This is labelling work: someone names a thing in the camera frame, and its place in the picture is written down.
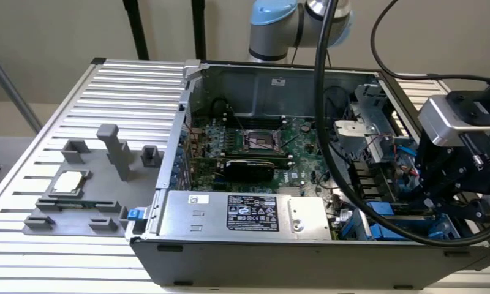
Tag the blue-grey disk bay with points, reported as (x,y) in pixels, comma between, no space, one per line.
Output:
(442,228)

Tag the blue bay clip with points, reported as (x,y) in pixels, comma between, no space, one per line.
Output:
(385,231)

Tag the silver metal drive cage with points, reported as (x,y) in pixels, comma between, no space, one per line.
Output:
(371,104)

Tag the green motherboard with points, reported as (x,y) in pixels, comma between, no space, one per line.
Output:
(306,153)

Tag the small silver heatsink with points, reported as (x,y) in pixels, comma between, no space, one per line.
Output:
(290,191)

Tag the CPU socket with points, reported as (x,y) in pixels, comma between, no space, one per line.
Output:
(261,141)

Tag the black graphics card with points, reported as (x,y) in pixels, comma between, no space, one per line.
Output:
(249,171)

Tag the black open PC case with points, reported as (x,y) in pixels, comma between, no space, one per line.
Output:
(269,263)

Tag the silver power supply unit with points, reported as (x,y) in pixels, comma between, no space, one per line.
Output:
(212,217)

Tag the black stand pole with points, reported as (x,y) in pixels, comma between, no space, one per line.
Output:
(198,30)
(136,30)

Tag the blue case release latch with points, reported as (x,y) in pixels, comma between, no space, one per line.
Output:
(134,213)

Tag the grey parts rack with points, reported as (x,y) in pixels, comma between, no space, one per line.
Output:
(101,190)

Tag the green RAM stick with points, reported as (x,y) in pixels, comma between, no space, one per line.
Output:
(85,204)

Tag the silver CPU chip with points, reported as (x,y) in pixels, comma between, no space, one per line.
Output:
(68,182)

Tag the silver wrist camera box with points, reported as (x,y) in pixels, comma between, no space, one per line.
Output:
(445,122)

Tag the silver metal bracket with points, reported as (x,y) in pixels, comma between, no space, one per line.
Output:
(349,130)

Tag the grey metal frame bar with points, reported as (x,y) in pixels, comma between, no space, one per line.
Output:
(12,88)

